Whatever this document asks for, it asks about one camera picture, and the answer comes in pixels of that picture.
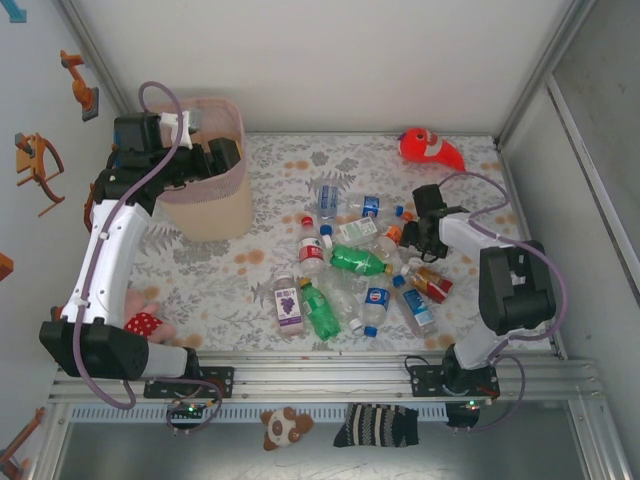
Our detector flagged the orange label bottle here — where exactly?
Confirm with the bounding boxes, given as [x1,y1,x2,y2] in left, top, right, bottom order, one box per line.
[372,210,416,261]

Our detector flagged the red tea bottle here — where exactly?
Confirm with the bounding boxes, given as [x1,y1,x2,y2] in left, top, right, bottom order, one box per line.
[399,264,454,305]

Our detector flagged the pink mesh waste bin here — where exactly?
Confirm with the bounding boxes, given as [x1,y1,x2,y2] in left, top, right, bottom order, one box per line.
[149,97,254,242]

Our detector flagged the light blue label bottle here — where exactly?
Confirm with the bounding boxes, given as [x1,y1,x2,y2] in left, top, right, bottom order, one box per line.
[391,274,439,337]

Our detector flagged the white green label bottle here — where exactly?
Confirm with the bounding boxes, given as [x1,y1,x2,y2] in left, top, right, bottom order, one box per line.
[319,217,384,247]

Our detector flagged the crushed green soda bottle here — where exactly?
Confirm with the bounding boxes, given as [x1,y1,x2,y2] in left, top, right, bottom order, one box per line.
[327,243,396,276]

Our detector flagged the clear bottle blue label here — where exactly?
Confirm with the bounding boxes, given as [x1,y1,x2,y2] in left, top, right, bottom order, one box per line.
[317,182,341,221]

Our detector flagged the red label water bottle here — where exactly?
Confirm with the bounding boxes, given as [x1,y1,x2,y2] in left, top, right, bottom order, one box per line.
[294,214,326,276]

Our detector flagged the green bottle yellow cap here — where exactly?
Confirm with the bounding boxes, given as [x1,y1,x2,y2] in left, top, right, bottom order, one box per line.
[298,277,343,343]

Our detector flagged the purple grape juice bottle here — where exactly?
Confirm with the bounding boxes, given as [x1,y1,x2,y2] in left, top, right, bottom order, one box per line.
[272,272,306,335]

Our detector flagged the orange fish plush toy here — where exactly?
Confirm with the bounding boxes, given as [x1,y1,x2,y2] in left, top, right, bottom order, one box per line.
[397,127,470,176]

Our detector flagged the crushed clear plastic bottle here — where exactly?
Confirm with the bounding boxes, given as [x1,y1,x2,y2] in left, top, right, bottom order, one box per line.
[317,267,365,331]

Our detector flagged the grey floral tablecloth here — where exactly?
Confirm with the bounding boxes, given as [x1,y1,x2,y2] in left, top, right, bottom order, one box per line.
[94,132,531,354]

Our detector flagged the pink plush toy polka dots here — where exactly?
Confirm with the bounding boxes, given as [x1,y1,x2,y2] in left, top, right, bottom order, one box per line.
[123,288,179,346]

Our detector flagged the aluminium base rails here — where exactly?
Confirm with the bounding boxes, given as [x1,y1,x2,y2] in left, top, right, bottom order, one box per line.
[47,349,606,401]

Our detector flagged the black white striped sock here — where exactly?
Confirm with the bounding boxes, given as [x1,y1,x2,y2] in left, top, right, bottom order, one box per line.
[332,402,420,449]

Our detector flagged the small circuit board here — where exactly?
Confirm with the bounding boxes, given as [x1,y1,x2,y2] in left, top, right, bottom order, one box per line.
[164,394,224,436]

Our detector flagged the brown white panda plush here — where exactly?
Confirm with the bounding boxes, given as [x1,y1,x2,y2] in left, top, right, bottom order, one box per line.
[259,405,315,453]

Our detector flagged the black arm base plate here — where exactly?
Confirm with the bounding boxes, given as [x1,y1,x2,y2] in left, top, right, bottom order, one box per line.
[143,365,236,400]
[409,364,501,399]

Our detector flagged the aluminium frame post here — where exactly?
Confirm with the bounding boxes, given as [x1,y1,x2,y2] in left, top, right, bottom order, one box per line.
[492,0,599,151]
[57,0,132,126]

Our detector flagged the blue wall sticker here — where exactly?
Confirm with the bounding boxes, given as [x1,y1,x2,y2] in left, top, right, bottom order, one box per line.
[0,0,29,24]

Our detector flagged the perforated metal cable tray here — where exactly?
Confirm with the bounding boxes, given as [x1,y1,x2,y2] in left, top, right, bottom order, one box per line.
[67,403,449,422]

